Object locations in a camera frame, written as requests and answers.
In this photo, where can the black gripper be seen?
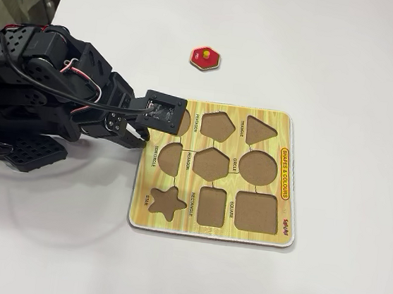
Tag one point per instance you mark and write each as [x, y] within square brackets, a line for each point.
[114, 123]

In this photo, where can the red hexagon piece yellow pin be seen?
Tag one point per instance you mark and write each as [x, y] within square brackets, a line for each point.
[209, 62]

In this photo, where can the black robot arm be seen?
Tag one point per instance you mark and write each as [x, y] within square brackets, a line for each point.
[14, 62]

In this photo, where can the wooden shape puzzle board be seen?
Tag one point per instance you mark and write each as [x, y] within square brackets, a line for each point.
[190, 139]

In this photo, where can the metal pole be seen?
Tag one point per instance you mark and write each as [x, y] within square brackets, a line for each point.
[47, 4]

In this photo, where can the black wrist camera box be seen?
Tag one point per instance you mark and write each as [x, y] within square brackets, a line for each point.
[165, 113]

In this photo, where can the black grid base plate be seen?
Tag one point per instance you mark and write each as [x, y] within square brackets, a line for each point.
[36, 153]

